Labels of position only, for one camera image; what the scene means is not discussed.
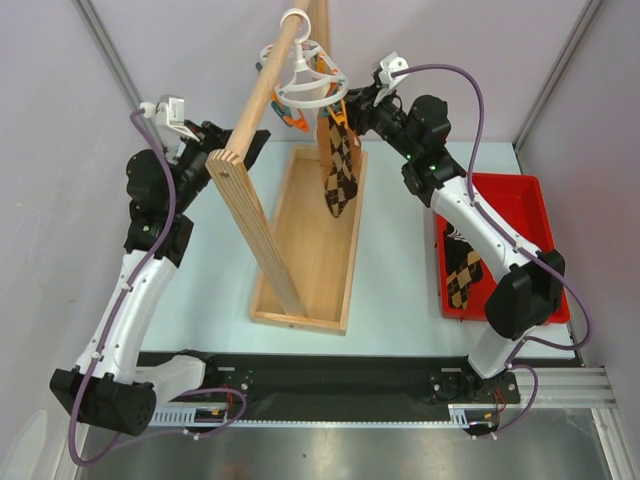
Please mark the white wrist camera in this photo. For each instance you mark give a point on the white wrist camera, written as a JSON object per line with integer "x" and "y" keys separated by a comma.
{"x": 169, "y": 114}
{"x": 388, "y": 76}

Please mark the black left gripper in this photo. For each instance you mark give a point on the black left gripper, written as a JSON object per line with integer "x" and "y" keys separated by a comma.
{"x": 211, "y": 138}

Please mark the brown argyle sock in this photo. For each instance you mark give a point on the brown argyle sock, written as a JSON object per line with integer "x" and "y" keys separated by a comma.
{"x": 341, "y": 185}

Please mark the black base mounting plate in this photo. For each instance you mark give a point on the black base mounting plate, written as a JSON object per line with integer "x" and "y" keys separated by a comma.
{"x": 358, "y": 389}

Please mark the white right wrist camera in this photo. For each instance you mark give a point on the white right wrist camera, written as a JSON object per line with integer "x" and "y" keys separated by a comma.
{"x": 388, "y": 76}

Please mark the wooden rack stand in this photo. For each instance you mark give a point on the wooden rack stand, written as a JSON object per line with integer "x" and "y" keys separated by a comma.
{"x": 306, "y": 256}

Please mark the aluminium frame rail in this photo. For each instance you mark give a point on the aluminium frame rail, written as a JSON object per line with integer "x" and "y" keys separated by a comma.
{"x": 575, "y": 390}

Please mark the argyle sock in bin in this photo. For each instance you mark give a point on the argyle sock in bin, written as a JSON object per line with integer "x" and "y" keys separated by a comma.
{"x": 459, "y": 283}

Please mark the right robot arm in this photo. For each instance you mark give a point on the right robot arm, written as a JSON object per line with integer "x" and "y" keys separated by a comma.
{"x": 528, "y": 280}

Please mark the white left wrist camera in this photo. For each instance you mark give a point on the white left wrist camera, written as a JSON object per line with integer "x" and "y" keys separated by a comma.
{"x": 169, "y": 114}

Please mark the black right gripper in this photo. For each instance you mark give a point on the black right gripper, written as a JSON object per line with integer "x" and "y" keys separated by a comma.
{"x": 357, "y": 105}

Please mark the white round clip hanger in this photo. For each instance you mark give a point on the white round clip hanger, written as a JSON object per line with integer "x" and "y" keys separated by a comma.
{"x": 316, "y": 82}

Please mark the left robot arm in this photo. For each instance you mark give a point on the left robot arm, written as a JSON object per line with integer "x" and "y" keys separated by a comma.
{"x": 103, "y": 389}

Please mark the orange clothes peg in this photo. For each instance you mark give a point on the orange clothes peg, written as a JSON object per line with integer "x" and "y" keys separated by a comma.
{"x": 295, "y": 118}

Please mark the brown orange sock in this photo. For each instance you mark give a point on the brown orange sock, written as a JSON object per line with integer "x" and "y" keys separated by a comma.
{"x": 324, "y": 144}

